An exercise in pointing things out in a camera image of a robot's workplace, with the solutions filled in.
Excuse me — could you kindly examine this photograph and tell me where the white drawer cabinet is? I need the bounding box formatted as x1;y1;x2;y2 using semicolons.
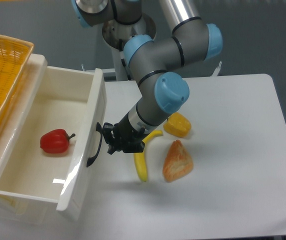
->
0;54;48;224

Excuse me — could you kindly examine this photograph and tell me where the yellow toy bell pepper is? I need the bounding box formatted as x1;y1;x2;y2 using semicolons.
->
163;112;192;138

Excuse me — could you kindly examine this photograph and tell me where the white top drawer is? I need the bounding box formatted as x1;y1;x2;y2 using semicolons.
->
0;67;107;223

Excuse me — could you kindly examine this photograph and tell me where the yellow woven basket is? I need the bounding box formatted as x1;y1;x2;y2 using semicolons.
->
0;34;34;125

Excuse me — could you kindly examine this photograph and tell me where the yellow toy banana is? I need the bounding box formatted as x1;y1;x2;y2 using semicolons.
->
133;130;163;182

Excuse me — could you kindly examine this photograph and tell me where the orange toy bread wedge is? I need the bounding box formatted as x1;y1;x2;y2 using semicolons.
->
162;140;194;183

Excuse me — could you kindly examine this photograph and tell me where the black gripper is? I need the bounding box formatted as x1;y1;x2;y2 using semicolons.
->
102;117;145;154

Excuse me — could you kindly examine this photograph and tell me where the red toy bell pepper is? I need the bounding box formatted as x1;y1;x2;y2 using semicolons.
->
40;128;76;154

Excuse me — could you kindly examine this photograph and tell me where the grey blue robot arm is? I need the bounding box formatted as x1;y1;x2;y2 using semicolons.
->
72;0;223;154

